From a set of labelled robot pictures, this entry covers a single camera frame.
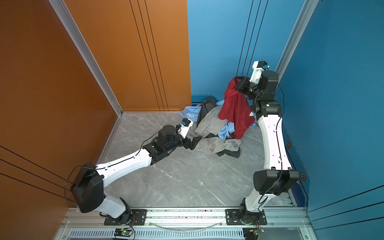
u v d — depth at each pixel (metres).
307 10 0.70
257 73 0.60
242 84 0.60
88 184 0.42
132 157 0.53
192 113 1.13
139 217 0.74
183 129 0.67
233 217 0.72
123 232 0.71
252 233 0.70
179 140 0.67
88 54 0.87
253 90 0.58
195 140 0.69
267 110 0.49
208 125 0.94
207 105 1.05
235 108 0.82
